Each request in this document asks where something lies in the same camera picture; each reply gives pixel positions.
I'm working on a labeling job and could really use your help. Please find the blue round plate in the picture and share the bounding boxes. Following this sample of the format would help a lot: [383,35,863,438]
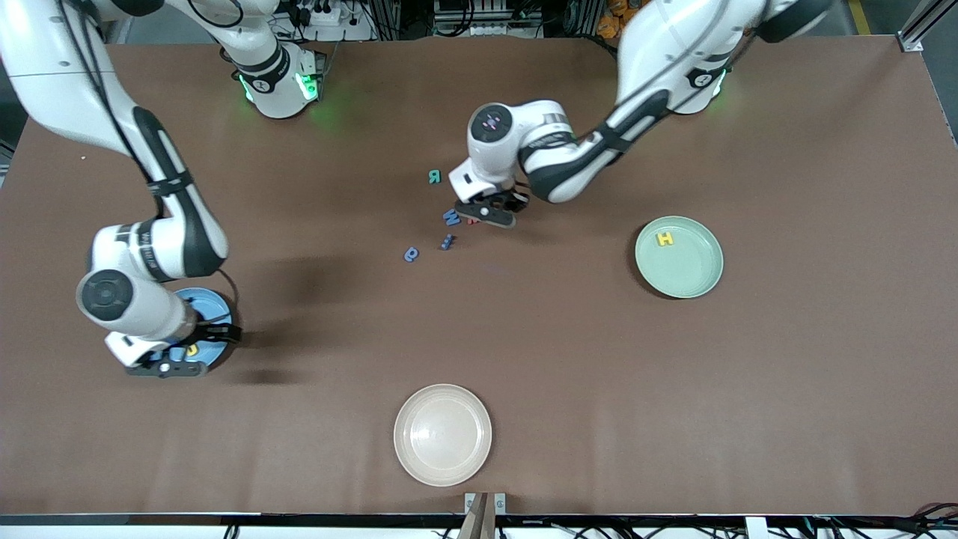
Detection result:
[140,287,234,375]

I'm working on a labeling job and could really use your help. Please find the dark equipment rack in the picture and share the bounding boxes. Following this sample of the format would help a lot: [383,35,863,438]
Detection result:
[433,0,546,38]

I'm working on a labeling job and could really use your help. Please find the pale green round plate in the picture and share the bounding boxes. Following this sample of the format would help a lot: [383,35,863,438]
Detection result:
[635,216,724,299]

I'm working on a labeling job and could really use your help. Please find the orange objects pile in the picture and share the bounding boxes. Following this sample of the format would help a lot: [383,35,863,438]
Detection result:
[597,0,637,38]

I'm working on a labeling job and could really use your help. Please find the white power strip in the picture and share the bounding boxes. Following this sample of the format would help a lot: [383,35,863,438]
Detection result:
[294,2,343,27]

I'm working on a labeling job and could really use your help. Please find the beige round plate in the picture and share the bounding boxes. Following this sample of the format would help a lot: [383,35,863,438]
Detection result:
[394,384,493,487]

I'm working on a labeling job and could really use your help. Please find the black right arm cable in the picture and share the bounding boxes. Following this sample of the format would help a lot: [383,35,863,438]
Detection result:
[56,0,240,330]

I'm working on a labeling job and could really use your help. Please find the metal table edge bracket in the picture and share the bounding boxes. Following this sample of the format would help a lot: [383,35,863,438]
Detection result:
[464,492,507,539]

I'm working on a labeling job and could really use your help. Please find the aluminium frame post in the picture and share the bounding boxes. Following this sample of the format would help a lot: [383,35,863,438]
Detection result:
[898,0,958,53]

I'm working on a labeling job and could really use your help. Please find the black cable bundle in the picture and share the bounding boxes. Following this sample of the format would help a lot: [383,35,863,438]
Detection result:
[816,503,958,539]

